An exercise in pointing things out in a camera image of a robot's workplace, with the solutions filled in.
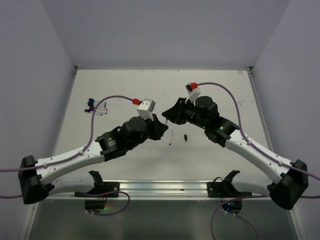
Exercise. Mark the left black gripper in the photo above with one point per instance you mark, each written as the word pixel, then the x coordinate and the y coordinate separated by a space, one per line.
pixel 158 127

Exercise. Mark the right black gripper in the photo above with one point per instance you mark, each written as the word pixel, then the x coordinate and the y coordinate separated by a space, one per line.
pixel 175 112

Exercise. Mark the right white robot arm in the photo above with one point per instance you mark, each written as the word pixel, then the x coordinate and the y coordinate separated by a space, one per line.
pixel 284 181

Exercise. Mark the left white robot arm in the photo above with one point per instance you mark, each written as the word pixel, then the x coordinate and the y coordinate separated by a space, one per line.
pixel 40 178

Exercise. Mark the red marker pen in row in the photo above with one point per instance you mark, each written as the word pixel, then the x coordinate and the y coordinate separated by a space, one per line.
pixel 98 109

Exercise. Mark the blue marker pen top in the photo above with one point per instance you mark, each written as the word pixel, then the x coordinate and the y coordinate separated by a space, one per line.
pixel 91 101

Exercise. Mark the black marker pen in row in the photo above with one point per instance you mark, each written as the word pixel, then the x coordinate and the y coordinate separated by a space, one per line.
pixel 91 111

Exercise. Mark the left controller board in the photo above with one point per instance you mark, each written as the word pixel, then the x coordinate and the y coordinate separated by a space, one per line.
pixel 96 205

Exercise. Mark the controller board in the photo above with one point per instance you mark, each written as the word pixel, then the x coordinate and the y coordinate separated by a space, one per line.
pixel 96 205
pixel 233 207

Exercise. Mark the right controller board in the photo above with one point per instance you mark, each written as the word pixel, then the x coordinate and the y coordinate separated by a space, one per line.
pixel 233 207

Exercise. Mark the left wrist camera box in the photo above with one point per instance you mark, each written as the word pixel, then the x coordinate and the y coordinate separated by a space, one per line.
pixel 145 109

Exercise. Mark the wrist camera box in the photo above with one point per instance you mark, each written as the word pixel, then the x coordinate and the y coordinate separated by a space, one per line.
pixel 145 109
pixel 193 92

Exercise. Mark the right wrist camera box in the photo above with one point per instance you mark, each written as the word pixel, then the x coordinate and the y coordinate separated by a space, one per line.
pixel 193 92

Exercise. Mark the aluminium mounting rail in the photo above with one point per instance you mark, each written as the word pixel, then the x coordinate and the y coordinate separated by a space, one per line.
pixel 162 188

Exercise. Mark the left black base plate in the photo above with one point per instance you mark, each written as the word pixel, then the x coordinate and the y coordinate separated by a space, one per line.
pixel 110 187

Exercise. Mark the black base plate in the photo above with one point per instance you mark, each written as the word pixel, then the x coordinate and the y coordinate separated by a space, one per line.
pixel 110 187
pixel 224 190

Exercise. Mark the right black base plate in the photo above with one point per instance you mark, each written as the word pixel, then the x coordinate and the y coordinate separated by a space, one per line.
pixel 224 190

